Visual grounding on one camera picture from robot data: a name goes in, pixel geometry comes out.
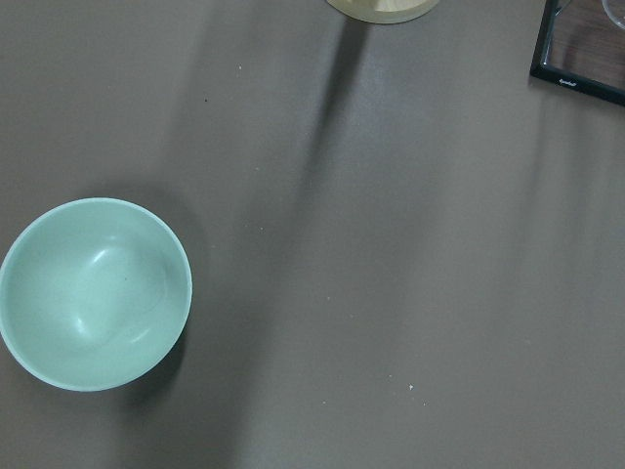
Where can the green bowl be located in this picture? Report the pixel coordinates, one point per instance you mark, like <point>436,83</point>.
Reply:
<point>94,294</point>

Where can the wooden mug tree stand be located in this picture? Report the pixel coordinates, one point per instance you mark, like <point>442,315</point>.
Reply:
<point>384,11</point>

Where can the black framed wooden tray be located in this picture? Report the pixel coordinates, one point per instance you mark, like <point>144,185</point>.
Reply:
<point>580,46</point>

